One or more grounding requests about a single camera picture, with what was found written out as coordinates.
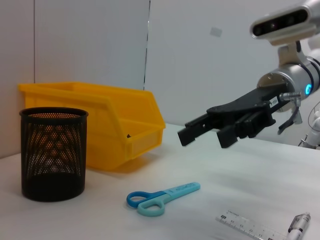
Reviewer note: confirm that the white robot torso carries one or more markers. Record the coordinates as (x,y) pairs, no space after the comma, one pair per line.
(313,135)

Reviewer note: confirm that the yellow plastic storage bin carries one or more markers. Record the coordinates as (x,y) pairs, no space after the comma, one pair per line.
(140,105)

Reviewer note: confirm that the transparent plastic ruler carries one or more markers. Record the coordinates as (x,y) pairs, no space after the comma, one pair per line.
(240,225)

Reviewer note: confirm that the black mesh pen holder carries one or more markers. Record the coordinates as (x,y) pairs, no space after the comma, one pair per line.
(52,150)

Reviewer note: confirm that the grey tape patch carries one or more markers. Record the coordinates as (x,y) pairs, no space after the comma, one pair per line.
(216,31)

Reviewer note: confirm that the white silver ballpoint pen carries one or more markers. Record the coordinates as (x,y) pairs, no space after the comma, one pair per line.
(297,225)

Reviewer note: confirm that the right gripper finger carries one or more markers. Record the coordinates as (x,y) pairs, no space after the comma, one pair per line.
(232,135)
(195,130)

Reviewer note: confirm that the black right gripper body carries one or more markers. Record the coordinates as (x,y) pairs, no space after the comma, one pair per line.
(250,105)

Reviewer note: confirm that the blue scissors with sheath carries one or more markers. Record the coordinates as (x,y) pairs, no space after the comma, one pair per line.
(180,190)

